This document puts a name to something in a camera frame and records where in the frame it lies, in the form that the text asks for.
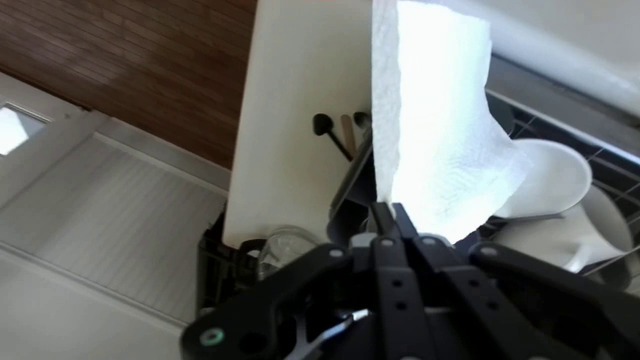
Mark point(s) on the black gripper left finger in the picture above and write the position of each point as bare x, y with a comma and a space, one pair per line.
313, 312

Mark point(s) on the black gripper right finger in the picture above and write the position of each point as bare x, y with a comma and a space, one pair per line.
526, 312

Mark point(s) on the clear glass jar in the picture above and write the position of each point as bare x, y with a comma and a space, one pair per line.
286, 251

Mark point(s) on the white ceramic pitcher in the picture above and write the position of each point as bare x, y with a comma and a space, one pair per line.
586, 233

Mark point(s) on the black countertop appliance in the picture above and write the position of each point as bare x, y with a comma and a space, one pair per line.
222, 267

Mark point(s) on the white bowl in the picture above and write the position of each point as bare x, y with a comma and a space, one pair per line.
557, 180

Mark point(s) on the black ladle spoon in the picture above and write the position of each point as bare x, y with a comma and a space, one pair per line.
330, 133

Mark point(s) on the grey metal dish rack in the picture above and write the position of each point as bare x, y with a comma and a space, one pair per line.
561, 120

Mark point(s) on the black kitchen utensil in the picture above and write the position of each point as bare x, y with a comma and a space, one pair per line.
363, 122

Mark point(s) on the white base cabinet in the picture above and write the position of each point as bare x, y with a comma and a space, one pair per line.
101, 220

